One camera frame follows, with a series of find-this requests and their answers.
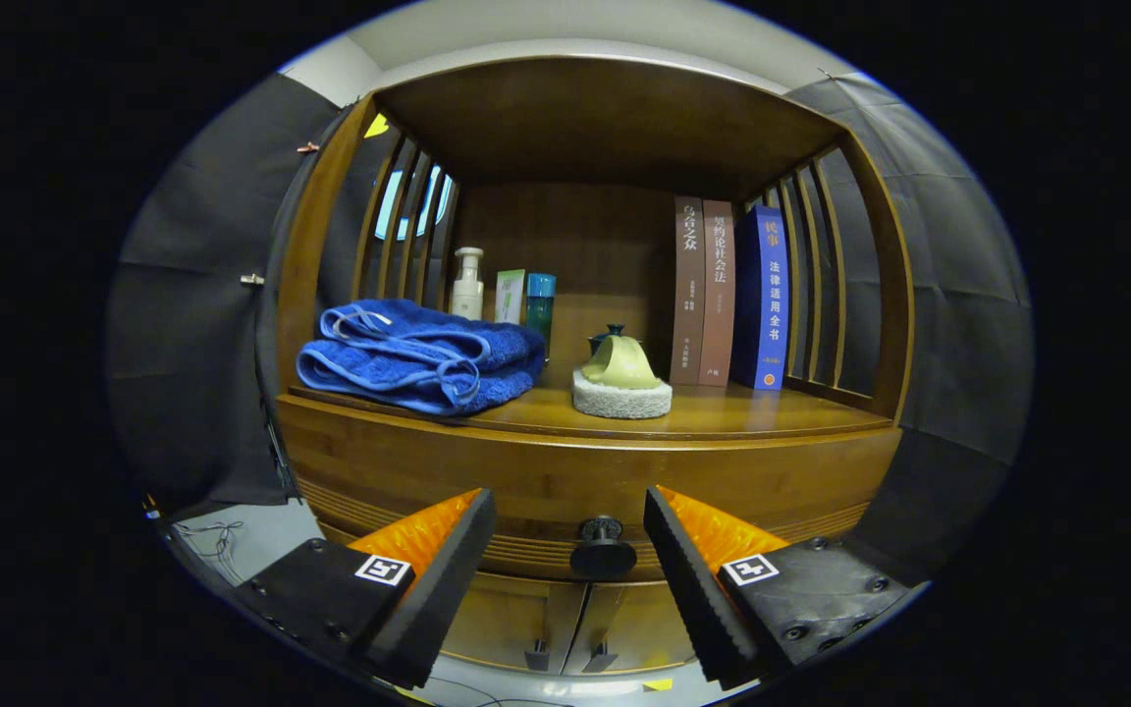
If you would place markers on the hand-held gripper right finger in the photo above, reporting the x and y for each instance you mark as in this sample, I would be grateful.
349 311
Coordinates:
698 589

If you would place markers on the light brown book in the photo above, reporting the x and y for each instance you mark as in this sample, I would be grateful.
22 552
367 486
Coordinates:
719 295

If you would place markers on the white pump bottle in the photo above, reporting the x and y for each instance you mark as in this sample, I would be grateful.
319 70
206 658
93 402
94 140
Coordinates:
467 290

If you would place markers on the wooden countertop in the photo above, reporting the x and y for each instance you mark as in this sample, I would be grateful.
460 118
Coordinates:
723 417

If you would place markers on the folded blue towel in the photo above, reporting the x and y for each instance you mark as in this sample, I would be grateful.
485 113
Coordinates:
408 363

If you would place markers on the blue book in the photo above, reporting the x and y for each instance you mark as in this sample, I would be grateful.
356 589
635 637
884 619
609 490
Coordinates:
767 295

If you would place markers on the wooden cabinet with slatted sides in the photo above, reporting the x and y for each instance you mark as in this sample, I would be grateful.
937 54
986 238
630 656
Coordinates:
605 118

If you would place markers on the dark brown book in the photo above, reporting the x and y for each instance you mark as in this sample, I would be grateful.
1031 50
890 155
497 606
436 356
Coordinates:
688 285

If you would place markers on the wooden drawer with black knob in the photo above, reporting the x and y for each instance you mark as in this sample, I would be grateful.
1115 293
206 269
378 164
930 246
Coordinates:
565 471

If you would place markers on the dark blue lidded teacup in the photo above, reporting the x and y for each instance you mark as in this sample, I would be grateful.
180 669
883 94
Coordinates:
600 340

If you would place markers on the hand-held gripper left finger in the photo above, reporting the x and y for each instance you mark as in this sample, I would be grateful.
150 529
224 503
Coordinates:
433 599

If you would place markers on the white and green tube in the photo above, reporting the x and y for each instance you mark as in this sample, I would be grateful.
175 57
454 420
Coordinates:
510 295

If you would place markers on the wooden cabinet door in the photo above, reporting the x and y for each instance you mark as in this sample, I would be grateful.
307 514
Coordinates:
507 619
634 619

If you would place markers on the clear bottle with blue cap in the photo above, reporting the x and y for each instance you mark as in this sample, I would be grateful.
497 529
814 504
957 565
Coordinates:
540 304

